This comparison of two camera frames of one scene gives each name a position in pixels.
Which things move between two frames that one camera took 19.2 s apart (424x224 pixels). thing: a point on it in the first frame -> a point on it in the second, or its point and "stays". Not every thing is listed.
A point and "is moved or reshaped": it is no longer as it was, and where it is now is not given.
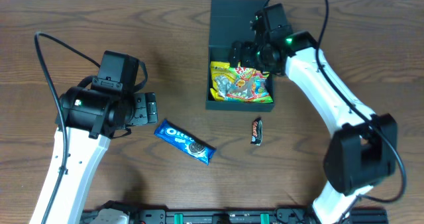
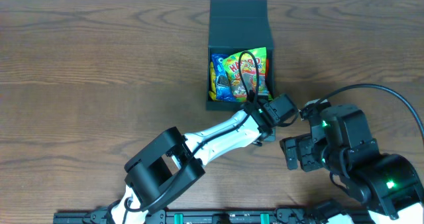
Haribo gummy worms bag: x=250 y=85 stays
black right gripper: x=241 y=54 -> x=299 y=152
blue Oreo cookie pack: x=188 y=143 is moved or reshaped
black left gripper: x=146 y=108 -> x=251 y=98
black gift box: x=230 y=21 stays
